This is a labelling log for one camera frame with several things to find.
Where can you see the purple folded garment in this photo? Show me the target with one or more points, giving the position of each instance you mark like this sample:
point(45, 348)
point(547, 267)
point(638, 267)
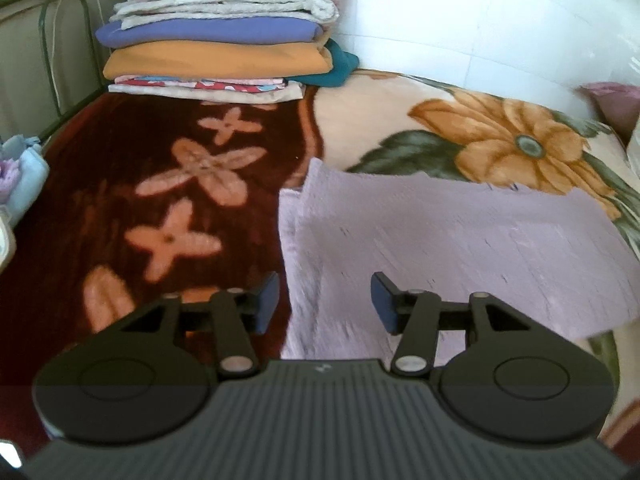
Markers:
point(200, 33)

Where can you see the white pillow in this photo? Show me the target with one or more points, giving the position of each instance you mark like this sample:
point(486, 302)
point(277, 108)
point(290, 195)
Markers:
point(636, 155)

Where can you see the mauve pillow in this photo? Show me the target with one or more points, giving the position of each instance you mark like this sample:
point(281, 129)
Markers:
point(615, 107)

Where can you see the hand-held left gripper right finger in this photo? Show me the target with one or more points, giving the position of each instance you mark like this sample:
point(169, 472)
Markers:
point(385, 305)

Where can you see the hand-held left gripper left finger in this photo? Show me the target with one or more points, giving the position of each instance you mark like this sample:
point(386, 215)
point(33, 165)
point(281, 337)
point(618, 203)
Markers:
point(267, 305)

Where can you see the grey fleece folded garment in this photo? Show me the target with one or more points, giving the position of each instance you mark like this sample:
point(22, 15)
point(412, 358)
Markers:
point(225, 9)

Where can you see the green metal bed headboard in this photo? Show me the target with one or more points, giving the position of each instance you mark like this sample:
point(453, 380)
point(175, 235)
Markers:
point(20, 60)

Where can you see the red patterned folded cloth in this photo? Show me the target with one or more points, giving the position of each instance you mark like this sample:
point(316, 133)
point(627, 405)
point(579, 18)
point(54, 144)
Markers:
point(200, 83)

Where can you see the orange folded garment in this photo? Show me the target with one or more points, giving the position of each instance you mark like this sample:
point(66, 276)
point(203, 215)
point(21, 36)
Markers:
point(210, 60)

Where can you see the lilac knit item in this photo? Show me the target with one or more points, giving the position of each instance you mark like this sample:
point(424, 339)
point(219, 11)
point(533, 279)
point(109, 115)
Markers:
point(7, 180)

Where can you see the light blue cloth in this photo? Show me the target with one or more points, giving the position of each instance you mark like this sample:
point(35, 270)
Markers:
point(30, 175)

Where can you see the cream folded cloth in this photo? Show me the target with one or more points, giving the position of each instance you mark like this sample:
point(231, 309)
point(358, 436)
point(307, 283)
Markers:
point(225, 95)

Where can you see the lilac towel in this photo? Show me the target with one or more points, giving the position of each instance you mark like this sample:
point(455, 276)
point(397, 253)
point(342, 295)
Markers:
point(450, 240)

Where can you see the teal folded garment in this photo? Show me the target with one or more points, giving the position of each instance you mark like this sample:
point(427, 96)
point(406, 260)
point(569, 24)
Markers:
point(341, 67)

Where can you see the floral plush blanket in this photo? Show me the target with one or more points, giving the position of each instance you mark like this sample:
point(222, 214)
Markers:
point(100, 170)

